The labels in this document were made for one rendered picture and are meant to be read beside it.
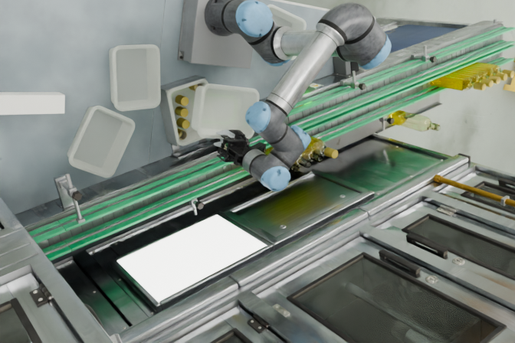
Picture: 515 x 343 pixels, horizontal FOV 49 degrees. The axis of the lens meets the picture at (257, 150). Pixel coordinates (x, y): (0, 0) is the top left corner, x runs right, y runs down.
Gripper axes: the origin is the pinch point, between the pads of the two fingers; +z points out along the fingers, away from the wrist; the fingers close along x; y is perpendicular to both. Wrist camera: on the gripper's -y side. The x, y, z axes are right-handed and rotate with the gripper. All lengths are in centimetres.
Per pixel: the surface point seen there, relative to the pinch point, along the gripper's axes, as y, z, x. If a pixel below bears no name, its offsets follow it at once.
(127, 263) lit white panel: 28, -1, 45
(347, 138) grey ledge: -82, 22, 12
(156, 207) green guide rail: 12.8, 13.2, 32.9
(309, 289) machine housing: -9, -47, 30
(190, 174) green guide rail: 1.5, 13.3, 20.9
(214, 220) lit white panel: -5.4, 2.2, 34.4
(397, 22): -176, 95, -34
